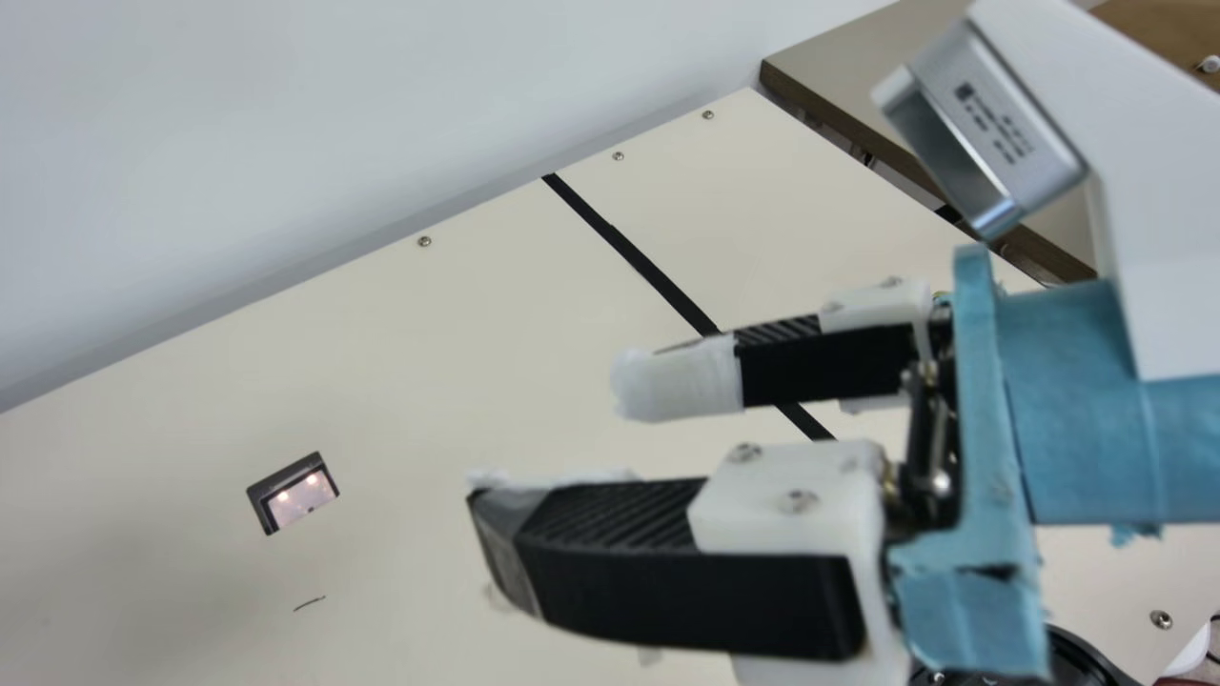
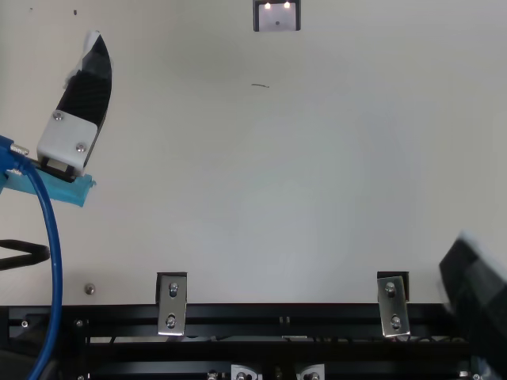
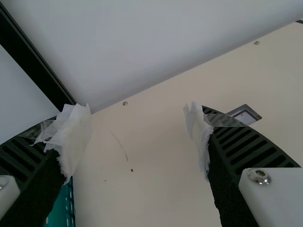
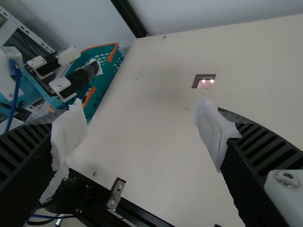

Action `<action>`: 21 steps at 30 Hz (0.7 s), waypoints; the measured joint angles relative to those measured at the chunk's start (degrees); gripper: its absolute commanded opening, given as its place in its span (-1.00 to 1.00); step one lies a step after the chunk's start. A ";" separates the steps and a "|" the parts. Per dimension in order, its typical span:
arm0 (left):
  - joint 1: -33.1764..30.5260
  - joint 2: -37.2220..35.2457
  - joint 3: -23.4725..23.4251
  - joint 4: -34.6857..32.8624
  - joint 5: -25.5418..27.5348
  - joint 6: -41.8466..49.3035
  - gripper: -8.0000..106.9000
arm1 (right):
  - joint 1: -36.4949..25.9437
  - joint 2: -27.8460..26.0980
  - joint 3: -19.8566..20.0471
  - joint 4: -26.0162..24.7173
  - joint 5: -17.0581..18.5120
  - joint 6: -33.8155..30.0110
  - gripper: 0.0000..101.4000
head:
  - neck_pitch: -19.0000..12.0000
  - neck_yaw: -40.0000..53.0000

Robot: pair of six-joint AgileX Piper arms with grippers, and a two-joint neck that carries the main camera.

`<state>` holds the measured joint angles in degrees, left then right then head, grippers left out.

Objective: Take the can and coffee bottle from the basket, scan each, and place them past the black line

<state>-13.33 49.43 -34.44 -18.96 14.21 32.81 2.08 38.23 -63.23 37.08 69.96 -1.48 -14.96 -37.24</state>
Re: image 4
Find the blue cable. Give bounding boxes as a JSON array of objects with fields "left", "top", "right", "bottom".
[
  {"left": 28, "top": 211, "right": 65, "bottom": 225},
  {"left": 4, "top": 61, "right": 24, "bottom": 133}
]

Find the white metal shelf rack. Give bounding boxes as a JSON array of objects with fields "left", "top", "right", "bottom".
[{"left": 0, "top": 6, "right": 57, "bottom": 57}]

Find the small square scanner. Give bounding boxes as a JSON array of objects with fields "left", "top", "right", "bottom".
[{"left": 191, "top": 73, "right": 217, "bottom": 90}]

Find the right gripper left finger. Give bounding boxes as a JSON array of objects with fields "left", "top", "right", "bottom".
[{"left": 0, "top": 98, "right": 89, "bottom": 227}]

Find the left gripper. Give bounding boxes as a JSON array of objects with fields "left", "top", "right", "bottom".
[{"left": 23, "top": 46, "right": 103, "bottom": 111}]

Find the black post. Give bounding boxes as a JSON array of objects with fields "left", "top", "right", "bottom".
[{"left": 110, "top": 0, "right": 149, "bottom": 38}]

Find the teal shopping basket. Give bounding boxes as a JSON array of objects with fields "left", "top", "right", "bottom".
[{"left": 47, "top": 42, "right": 125, "bottom": 125}]

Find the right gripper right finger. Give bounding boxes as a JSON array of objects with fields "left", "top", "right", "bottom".
[{"left": 193, "top": 96, "right": 303, "bottom": 227}]

